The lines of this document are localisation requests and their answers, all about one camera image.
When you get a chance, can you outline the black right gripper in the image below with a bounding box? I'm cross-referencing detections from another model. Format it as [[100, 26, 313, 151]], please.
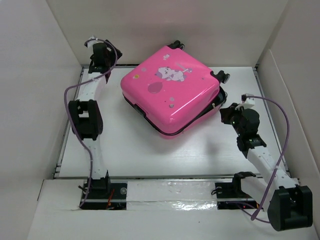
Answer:
[[219, 102, 246, 137]]

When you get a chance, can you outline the pink hard-shell suitcase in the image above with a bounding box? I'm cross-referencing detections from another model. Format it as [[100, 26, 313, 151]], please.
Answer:
[[120, 40, 230, 139]]

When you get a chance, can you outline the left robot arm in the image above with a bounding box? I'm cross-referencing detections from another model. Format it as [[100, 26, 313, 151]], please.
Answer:
[[64, 36, 122, 200]]

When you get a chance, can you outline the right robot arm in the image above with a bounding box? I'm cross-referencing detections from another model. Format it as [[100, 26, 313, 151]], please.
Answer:
[[219, 103, 313, 232]]

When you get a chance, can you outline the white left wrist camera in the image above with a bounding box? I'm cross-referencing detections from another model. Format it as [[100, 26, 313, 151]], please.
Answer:
[[84, 35, 98, 49]]

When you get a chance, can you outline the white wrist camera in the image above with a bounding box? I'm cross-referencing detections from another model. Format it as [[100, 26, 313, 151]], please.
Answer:
[[84, 35, 98, 49], [235, 93, 255, 111]]

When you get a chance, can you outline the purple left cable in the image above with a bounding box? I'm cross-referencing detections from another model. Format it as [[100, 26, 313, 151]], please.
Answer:
[[63, 38, 119, 208]]

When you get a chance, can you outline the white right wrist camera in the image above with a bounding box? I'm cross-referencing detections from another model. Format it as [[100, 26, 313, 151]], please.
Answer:
[[235, 93, 255, 111]]

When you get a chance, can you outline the white foam block rail cover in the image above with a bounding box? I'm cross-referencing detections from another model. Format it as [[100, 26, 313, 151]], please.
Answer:
[[126, 180, 218, 211]]

